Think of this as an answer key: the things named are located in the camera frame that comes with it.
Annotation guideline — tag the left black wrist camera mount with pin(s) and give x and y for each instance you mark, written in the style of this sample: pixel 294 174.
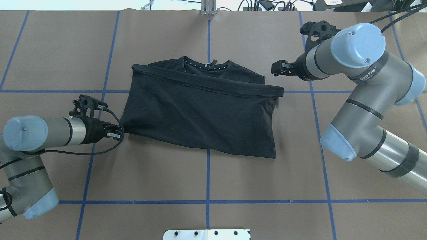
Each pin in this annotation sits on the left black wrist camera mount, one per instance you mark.
pixel 85 106

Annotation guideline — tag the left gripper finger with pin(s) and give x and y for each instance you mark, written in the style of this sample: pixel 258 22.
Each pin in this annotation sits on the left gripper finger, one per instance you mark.
pixel 114 135
pixel 113 128

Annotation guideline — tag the aluminium frame post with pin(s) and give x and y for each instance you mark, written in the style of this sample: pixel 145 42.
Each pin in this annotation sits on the aluminium frame post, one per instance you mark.
pixel 209 7

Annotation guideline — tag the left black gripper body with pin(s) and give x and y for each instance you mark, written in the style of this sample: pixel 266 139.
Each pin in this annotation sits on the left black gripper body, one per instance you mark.
pixel 92 130

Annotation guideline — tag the black printed t-shirt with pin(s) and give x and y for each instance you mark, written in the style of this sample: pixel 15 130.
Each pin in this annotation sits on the black printed t-shirt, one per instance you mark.
pixel 225 107

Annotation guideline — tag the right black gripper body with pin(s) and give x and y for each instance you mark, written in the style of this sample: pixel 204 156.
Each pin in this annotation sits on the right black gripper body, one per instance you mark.
pixel 299 68

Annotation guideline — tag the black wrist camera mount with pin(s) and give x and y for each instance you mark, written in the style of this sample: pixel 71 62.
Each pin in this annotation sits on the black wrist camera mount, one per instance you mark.
pixel 85 106
pixel 317 32

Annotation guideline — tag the black computer box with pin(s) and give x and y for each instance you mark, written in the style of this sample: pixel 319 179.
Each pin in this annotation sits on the black computer box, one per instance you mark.
pixel 342 6

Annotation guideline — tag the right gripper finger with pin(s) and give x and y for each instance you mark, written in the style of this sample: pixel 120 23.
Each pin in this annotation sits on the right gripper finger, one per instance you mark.
pixel 282 67

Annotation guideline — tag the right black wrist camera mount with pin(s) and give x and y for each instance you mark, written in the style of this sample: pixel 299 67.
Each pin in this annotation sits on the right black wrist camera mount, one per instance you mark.
pixel 317 32

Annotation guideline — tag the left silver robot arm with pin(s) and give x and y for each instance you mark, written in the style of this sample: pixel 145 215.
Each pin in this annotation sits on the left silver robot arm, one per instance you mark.
pixel 24 139

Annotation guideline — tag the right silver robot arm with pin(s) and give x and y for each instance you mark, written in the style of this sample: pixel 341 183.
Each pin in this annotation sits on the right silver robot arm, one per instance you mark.
pixel 382 81

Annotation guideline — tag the white pedestal base plate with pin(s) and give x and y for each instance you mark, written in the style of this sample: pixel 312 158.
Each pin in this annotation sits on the white pedestal base plate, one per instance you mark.
pixel 207 234

